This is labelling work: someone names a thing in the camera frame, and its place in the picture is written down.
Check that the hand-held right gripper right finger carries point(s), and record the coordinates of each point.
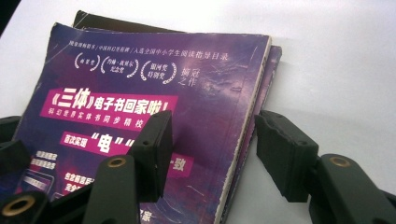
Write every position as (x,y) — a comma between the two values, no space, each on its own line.
(286,155)

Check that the purple magazine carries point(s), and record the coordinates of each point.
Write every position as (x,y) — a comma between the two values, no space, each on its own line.
(193,93)
(271,68)

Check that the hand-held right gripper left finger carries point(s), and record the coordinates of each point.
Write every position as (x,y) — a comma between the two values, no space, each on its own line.
(154,155)

